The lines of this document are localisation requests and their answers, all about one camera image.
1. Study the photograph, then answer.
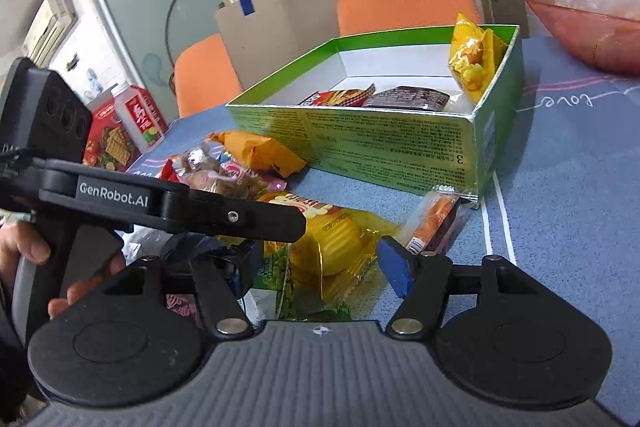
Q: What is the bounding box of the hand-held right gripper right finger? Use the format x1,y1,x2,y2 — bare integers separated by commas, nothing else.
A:
377,235,539,341

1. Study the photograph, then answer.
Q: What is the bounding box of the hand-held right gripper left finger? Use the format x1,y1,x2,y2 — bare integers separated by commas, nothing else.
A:
95,242,267,341

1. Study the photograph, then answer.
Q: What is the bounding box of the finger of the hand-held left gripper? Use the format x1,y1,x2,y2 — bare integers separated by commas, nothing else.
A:
169,189,307,244

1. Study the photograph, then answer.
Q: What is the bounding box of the green snack packet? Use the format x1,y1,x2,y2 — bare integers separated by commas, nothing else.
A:
243,252,353,323

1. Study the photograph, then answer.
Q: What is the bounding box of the clear packet of brown snacks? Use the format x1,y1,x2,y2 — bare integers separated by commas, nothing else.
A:
159,146,287,204

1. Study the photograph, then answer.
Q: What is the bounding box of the orange stick snack packet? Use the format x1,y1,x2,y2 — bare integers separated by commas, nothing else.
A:
403,185,469,256

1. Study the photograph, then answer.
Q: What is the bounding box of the yellow cake packet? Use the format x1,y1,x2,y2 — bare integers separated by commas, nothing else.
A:
257,191,402,304

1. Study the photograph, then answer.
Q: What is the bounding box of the green cardboard box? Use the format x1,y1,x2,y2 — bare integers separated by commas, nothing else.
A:
225,24,524,208

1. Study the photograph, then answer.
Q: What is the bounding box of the red snack packet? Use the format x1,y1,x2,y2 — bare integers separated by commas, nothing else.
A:
298,85,376,107

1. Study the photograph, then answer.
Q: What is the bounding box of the dark brown snack packet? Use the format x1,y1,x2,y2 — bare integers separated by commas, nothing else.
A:
367,86,450,110

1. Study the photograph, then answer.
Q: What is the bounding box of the yellow snack packet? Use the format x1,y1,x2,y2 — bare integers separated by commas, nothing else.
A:
448,13,502,94

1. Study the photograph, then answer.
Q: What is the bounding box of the person's left forearm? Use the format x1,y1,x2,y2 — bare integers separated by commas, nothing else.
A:
0,267,33,413

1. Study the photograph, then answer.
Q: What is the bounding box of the person's left hand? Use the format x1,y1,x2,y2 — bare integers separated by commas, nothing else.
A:
0,222,127,321

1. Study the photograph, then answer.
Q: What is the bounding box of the red wafer box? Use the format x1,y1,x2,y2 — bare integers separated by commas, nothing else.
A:
82,84,169,171

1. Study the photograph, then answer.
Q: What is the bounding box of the white air conditioner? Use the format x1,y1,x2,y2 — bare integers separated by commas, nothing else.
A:
22,0,79,64

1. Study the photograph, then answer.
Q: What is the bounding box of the orange chair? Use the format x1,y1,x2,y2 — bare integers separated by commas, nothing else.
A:
336,0,484,38
172,34,246,118

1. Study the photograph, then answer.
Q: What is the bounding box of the brown cardboard sheet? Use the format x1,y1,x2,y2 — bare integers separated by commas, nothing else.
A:
215,0,347,94

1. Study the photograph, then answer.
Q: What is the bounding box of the pink plastic bowl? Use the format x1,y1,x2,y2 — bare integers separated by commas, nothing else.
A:
523,0,640,76

